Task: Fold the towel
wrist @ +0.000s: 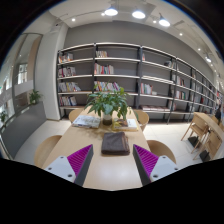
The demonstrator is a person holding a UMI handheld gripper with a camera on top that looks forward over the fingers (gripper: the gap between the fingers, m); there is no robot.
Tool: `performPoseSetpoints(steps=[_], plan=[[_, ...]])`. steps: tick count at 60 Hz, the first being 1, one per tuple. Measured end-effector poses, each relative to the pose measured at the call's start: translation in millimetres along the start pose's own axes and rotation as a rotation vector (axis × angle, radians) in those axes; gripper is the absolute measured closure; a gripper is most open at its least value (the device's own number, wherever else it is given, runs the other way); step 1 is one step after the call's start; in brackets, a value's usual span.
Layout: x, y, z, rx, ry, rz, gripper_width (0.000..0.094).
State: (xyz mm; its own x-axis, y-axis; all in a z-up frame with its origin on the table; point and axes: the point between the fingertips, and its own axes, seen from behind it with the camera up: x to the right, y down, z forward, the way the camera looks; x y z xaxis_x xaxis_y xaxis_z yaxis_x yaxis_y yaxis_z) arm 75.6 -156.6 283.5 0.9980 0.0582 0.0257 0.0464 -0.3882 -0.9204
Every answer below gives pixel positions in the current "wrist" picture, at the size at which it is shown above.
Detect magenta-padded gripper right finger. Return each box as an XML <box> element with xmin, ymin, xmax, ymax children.
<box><xmin>132</xmin><ymin>143</ymin><xmax>183</xmax><ymax>186</ymax></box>

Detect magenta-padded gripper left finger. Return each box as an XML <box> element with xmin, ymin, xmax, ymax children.
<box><xmin>43</xmin><ymin>143</ymin><xmax>95</xmax><ymax>187</ymax></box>

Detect zigzag striped grey towel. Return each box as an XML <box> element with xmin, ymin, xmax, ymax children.
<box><xmin>100</xmin><ymin>131</ymin><xmax>131</xmax><ymax>156</ymax></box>

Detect round-backed wooden chair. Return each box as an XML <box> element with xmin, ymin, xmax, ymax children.
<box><xmin>133</xmin><ymin>109</ymin><xmax>150</xmax><ymax>132</ymax></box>
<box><xmin>68</xmin><ymin>107</ymin><xmax>86</xmax><ymax>124</ymax></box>
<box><xmin>146</xmin><ymin>139</ymin><xmax>178</xmax><ymax>165</ymax></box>
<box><xmin>33</xmin><ymin>134</ymin><xmax>63</xmax><ymax>169</ymax></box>

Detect large white book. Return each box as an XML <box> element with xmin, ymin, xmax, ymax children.
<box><xmin>71</xmin><ymin>114</ymin><xmax>102</xmax><ymax>129</ymax></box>

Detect book with pictured cover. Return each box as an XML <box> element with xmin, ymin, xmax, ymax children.
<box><xmin>111</xmin><ymin>118</ymin><xmax>139</xmax><ymax>132</ymax></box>

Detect small green background plant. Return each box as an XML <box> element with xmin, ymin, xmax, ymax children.
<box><xmin>28</xmin><ymin>89</ymin><xmax>43</xmax><ymax>106</ymax></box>

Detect green potted plant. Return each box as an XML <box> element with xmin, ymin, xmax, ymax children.
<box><xmin>84</xmin><ymin>84</ymin><xmax>132</xmax><ymax>127</ymax></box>

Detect grey bookshelf unit with books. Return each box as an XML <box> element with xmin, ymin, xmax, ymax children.
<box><xmin>56</xmin><ymin>42</ymin><xmax>221</xmax><ymax>125</ymax></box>

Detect group of ceiling lights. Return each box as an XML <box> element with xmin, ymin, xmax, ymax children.
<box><xmin>69</xmin><ymin>5</ymin><xmax>214</xmax><ymax>64</ymax></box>

